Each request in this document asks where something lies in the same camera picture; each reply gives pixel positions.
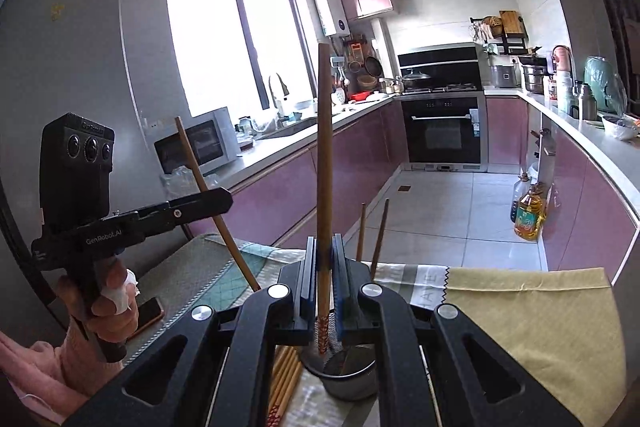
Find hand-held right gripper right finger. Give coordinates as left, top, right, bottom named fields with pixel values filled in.
left=330, top=233, right=583, bottom=427

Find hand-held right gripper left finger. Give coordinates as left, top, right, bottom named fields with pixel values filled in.
left=62, top=234, right=321, bottom=427

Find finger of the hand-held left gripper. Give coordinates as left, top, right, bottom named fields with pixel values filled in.
left=133, top=187, right=234, bottom=236

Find patterned-end wooden chopstick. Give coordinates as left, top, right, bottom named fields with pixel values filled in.
left=355, top=202, right=367, bottom=262
left=317, top=43, right=335, bottom=355
left=174, top=116, right=262, bottom=293
left=369, top=198, right=390, bottom=280

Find black mesh utensil holder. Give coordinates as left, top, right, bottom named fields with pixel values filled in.
left=300, top=343, right=378, bottom=402

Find bunch of chopsticks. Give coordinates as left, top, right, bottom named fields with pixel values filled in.
left=267, top=346, right=305, bottom=427

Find person's left forearm pink sleeve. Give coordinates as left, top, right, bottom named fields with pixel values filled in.
left=0, top=317, right=108, bottom=425

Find person's left hand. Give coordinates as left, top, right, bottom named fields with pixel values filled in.
left=54, top=256, right=140, bottom=348

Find clear plastic bag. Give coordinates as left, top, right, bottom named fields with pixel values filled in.
left=160, top=166, right=221, bottom=200

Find white microwave oven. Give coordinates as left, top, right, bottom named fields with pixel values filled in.
left=153, top=107, right=242, bottom=175

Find patterned grey-green tablecloth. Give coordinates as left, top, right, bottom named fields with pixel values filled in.
left=135, top=233, right=451, bottom=427

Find pink lower cabinets with sink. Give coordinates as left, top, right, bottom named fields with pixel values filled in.
left=190, top=97, right=403, bottom=253

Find smartphone with orange case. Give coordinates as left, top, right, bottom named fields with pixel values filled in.
left=127, top=297, right=166, bottom=340

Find grey refrigerator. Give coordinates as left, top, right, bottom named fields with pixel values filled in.
left=0, top=0, right=193, bottom=323

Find sink faucet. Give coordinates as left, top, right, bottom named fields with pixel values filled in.
left=268, top=73, right=291, bottom=112

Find kitchen window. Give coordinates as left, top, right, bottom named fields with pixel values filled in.
left=165, top=0, right=321, bottom=120

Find black built-in oven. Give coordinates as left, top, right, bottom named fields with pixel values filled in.
left=400, top=93, right=488, bottom=168

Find dark liquid plastic bottle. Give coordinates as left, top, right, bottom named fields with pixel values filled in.
left=510, top=174, right=531, bottom=223

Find yellow cloth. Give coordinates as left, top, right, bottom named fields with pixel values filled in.
left=442, top=267, right=628, bottom=427

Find dark wok with lid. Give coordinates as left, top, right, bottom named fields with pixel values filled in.
left=401, top=69, right=433, bottom=90

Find black range hood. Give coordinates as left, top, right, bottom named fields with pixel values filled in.
left=397, top=47, right=483, bottom=90

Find pink lower cabinets curved counter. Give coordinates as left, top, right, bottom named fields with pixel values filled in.
left=485, top=93, right=640, bottom=288

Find silver rice cooker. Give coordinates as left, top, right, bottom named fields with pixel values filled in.
left=487, top=64, right=523, bottom=88

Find stainless steel pot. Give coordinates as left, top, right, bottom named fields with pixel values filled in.
left=520, top=63, right=548, bottom=95

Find stainless steel thermos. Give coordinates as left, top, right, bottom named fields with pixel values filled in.
left=570, top=82, right=597, bottom=120

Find pink thermos jug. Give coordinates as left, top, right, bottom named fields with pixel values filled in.
left=551, top=45, right=573, bottom=75

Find white bowl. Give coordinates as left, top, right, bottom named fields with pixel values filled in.
left=601, top=114, right=638, bottom=140

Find green plastic bag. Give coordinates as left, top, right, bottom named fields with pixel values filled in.
left=584, top=56, right=627, bottom=115

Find white wall water heater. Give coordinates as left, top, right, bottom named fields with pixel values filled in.
left=313, top=0, right=351, bottom=38

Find black wall rack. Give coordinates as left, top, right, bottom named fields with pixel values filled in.
left=470, top=11, right=530, bottom=55

